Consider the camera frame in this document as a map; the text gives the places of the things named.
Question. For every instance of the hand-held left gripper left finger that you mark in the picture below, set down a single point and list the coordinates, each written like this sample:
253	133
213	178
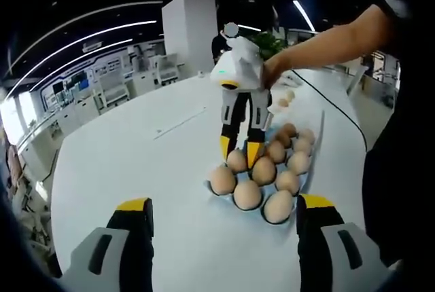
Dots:
132	237

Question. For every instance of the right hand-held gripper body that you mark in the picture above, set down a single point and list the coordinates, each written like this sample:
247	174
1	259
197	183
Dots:
241	71

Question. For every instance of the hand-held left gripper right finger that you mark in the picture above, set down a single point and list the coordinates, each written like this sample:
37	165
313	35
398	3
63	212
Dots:
316	237

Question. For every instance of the blue egg tray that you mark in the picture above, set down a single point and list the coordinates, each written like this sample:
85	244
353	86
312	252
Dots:
273	132

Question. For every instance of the single brown egg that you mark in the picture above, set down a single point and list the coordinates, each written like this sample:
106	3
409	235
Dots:
283	102
238	162
290	94

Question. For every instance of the group of brown eggs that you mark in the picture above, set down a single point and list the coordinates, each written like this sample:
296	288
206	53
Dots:
265	169

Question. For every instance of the green potted plant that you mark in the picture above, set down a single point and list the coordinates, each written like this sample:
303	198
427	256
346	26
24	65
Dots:
268	44

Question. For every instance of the small white object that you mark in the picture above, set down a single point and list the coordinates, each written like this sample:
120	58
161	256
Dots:
200	74

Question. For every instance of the white square pillar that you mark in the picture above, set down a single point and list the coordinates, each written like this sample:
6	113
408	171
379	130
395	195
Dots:
188	34

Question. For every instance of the white office chair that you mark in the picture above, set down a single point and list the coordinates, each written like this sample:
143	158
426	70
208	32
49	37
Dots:
168	68
113	91

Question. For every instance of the ceiling light strip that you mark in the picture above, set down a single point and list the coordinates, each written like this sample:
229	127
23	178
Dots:
303	14

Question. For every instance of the white table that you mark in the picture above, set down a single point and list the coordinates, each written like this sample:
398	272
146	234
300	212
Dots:
136	152

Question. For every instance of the person in black clothes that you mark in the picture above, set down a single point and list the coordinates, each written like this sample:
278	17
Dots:
401	136

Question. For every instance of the wall display board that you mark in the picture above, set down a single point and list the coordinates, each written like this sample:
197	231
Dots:
71	86

